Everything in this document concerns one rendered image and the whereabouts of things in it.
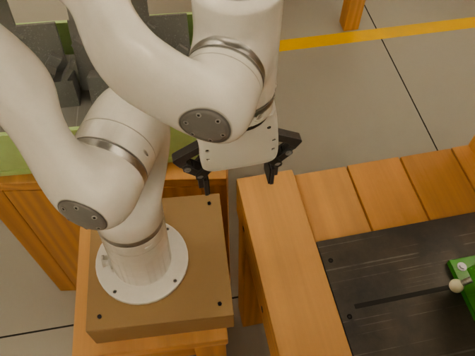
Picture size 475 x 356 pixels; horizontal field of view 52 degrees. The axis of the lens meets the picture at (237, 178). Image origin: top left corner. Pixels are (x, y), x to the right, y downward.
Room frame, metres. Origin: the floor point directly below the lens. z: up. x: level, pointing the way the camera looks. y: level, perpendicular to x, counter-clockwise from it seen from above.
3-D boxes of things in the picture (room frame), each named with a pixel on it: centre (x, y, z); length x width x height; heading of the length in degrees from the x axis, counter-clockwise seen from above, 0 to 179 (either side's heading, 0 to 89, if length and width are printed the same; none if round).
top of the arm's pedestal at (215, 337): (0.42, 0.20, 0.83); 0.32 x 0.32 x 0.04; 7
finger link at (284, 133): (0.39, -0.05, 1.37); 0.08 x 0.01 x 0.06; 102
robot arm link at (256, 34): (0.38, 0.00, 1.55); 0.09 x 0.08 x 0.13; 165
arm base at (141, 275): (0.42, 0.19, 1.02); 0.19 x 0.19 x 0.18
